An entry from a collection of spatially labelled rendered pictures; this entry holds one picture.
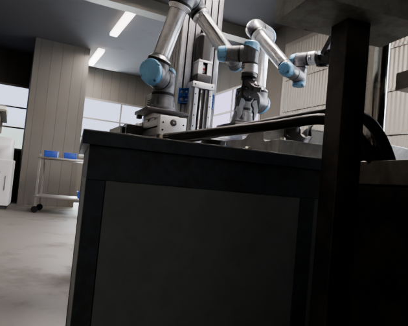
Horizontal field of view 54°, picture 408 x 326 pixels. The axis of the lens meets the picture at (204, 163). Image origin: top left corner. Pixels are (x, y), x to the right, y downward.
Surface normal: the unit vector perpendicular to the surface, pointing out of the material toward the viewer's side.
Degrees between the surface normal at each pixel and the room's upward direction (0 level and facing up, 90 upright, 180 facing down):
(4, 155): 71
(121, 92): 90
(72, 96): 90
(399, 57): 90
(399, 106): 90
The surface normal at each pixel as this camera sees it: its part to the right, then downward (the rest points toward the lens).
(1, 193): 0.37, -0.01
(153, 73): -0.30, 0.05
